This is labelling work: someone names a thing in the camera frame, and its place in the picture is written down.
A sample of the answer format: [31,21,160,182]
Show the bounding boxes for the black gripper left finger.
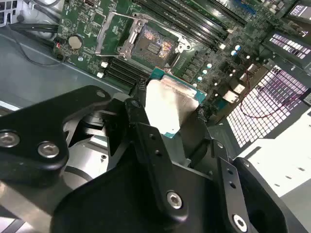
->
[0,81,189,223]

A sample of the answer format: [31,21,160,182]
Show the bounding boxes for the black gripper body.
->
[50,156,308,233]

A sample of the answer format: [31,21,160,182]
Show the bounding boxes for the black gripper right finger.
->
[181,108,251,233]

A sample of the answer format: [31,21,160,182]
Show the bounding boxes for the silver CPU green edge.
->
[144,67,208,140]

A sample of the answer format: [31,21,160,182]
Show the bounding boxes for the metal wire locking lever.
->
[168,51,182,71]

